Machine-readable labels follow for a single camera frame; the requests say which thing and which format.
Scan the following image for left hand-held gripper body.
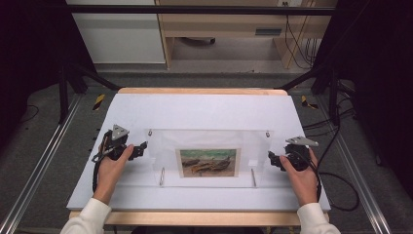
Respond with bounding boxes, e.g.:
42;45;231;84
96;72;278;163
101;124;131;161

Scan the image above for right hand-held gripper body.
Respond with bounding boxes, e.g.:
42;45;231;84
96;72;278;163
284;136;319;173

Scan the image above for clear acrylic picture frame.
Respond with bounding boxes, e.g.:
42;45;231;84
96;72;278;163
144;129;276;189

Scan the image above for boat painting print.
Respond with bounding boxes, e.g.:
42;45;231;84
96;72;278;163
174;147;242;178

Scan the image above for person's right hand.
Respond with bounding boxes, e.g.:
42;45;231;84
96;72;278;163
280;148;320;208

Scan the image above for person's left hand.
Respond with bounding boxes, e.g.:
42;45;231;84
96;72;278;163
93;144;134;205

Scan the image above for yellow black tape strip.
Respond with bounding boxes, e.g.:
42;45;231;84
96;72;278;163
92;94;106;111

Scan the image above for yellow clamp right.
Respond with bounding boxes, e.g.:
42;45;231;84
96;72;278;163
300;95;319;110

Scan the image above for black metal stand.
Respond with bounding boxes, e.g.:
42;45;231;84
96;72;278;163
276;62;342;127
57;61;122;125

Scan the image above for white foam board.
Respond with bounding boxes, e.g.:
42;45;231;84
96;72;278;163
66;93;331;213

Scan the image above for wooden table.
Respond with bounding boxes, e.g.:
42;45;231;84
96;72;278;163
68;87;329;227

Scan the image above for white cabinet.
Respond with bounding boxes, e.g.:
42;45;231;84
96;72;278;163
65;0;167;64

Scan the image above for black curtain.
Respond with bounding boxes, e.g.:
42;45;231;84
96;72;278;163
0;0;96;147
313;0;413;200

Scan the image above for wooden desk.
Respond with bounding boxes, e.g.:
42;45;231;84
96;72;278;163
155;0;337;70

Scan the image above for black horizontal bar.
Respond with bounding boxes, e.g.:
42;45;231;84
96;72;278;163
64;4;337;17

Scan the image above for left hand-held gripper cable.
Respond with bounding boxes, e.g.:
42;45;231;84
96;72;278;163
92;131;110;193

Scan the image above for hand-held gripper cable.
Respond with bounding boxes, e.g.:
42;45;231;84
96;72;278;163
92;131;110;193
310;152;360;213

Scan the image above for right hand-held gripper cable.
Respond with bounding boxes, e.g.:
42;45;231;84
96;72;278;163
310;152;360;213

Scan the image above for thin black floor cable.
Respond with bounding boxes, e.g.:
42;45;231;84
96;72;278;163
19;104;41;125

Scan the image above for aluminium rail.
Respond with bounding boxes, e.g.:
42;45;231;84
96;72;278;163
0;94;83;234
316;94;393;234

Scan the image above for hanging black cables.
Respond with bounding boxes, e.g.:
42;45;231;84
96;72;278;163
282;1;321;70

